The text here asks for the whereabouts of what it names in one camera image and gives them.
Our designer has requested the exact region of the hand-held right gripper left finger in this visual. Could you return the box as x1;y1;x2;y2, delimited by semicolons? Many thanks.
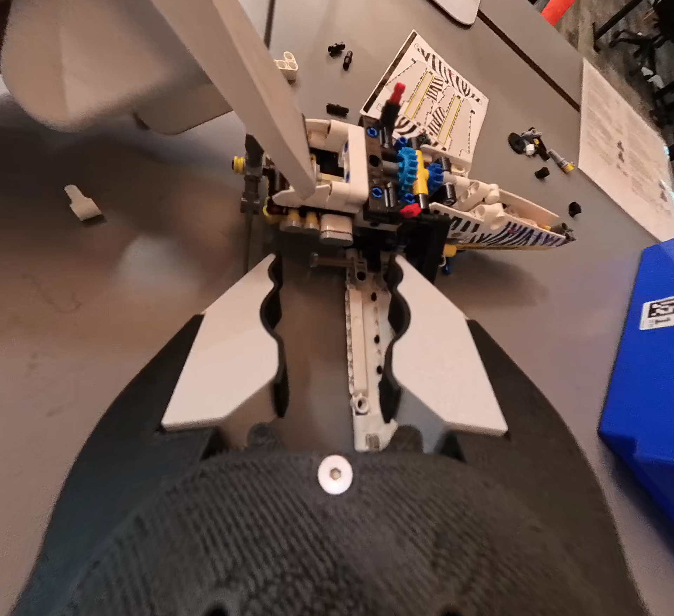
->
160;253;290;433

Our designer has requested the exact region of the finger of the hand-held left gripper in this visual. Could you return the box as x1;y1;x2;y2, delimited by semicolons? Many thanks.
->
111;0;318;202
0;0;233;136

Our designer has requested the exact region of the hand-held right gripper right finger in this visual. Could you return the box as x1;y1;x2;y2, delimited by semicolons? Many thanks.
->
378;255;510;455

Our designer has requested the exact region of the zebra striped lego helicopter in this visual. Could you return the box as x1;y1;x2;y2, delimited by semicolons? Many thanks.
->
231;0;576;285

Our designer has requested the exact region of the small white lego piece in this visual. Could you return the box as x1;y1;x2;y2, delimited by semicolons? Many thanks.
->
64;184;103;221

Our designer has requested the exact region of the blue storage bin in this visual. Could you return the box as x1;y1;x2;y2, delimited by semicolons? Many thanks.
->
597;238;674;522

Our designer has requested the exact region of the zebra sticker sheet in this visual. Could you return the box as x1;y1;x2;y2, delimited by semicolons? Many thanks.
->
359;30;489;159

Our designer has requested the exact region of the white paper sheet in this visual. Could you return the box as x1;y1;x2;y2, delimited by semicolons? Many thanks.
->
578;58;674;240

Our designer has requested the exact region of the black office chair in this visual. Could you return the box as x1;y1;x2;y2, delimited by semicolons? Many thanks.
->
595;0;674;117

